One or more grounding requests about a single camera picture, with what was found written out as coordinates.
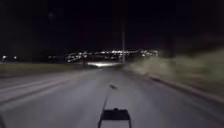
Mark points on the pole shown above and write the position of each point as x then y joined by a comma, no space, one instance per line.
123,46

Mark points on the grey asphalt road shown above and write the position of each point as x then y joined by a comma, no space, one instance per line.
83,100

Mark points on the kerb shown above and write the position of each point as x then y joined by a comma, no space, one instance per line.
186,89

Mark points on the grass verge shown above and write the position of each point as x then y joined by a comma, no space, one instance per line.
196,71

